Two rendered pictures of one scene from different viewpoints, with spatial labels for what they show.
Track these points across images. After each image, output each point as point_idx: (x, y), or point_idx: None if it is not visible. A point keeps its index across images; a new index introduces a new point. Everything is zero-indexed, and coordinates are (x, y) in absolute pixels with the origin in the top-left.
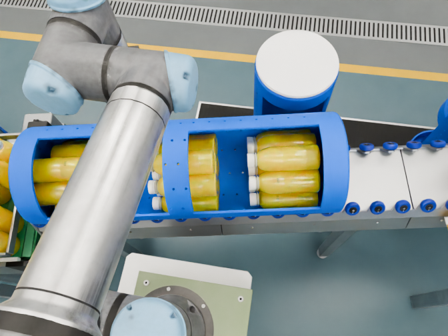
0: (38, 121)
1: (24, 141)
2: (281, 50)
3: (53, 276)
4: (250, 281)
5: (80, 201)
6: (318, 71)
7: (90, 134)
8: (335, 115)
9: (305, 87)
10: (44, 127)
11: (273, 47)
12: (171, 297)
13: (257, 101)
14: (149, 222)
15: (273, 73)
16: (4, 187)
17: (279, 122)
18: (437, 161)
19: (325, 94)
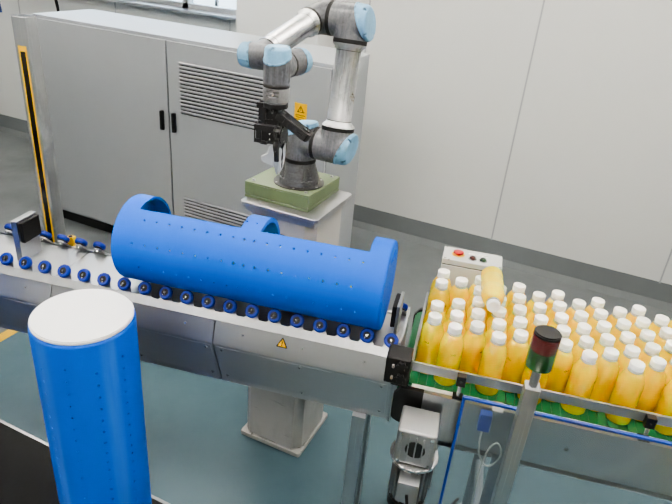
0: (399, 362)
1: (381, 250)
2: (87, 326)
3: (300, 14)
4: (243, 198)
5: (291, 21)
6: (71, 301)
7: (323, 244)
8: (121, 215)
9: (97, 294)
10: (368, 273)
11: (91, 331)
12: (291, 176)
13: (138, 359)
14: None
15: (117, 312)
16: None
17: (166, 217)
18: (34, 265)
19: None
